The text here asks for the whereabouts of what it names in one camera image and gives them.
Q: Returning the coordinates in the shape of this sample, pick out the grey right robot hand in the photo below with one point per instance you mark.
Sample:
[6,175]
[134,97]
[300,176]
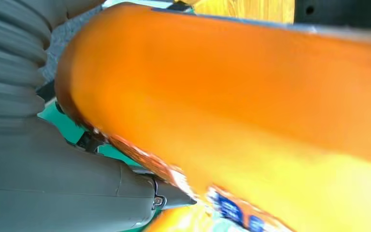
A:
[60,192]

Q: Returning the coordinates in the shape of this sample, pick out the green table mat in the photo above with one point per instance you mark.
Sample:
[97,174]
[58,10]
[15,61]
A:
[60,123]

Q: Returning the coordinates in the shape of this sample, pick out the yellow taped cardboard sheet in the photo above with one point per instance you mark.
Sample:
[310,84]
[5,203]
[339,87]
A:
[252,9]

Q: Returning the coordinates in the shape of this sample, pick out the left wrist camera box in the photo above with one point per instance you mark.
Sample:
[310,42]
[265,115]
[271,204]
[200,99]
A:
[348,12]

